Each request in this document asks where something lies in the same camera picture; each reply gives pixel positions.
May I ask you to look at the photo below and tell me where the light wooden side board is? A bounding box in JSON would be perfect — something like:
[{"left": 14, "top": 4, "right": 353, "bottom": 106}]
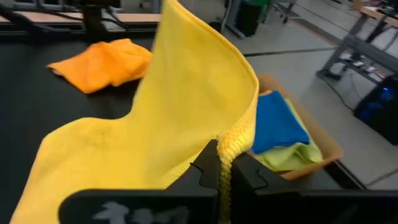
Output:
[{"left": 0, "top": 11, "right": 162, "bottom": 25}]

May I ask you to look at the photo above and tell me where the orange translucent plastic bin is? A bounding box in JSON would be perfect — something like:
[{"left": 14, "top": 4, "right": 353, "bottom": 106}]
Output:
[{"left": 248, "top": 73, "right": 345, "bottom": 182}]

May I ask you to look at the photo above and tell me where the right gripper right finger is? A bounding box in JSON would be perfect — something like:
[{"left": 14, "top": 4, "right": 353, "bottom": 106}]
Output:
[{"left": 231, "top": 151, "right": 398, "bottom": 224}]

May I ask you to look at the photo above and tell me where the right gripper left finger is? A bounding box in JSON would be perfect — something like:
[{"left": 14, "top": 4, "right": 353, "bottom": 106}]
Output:
[{"left": 58, "top": 139, "right": 221, "bottom": 224}]

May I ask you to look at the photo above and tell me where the green microfiber towel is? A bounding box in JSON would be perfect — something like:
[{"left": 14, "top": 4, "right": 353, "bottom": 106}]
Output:
[{"left": 254, "top": 98, "right": 324, "bottom": 172}]

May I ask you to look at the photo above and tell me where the grey metal desk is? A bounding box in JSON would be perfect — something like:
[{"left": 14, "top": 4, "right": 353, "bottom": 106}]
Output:
[{"left": 316, "top": 0, "right": 398, "bottom": 85}]

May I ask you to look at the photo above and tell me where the green and black bin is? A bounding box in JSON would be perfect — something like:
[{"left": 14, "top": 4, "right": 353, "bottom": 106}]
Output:
[{"left": 234, "top": 0, "right": 272, "bottom": 37}]

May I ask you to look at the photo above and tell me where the black perforated computer case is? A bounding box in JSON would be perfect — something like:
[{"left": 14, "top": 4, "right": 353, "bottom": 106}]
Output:
[{"left": 353, "top": 73, "right": 398, "bottom": 146}]

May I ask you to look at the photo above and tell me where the yellow microfiber towel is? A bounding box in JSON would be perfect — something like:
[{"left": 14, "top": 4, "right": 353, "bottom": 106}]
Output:
[{"left": 9, "top": 0, "right": 261, "bottom": 224}]

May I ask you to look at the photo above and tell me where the blue microfiber towel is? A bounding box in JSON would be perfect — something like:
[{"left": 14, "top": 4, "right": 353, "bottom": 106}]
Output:
[{"left": 250, "top": 90, "right": 311, "bottom": 155}]

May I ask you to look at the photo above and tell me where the orange microfiber towel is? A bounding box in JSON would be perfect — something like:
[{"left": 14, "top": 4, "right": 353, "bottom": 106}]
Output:
[{"left": 46, "top": 37, "right": 154, "bottom": 95}]

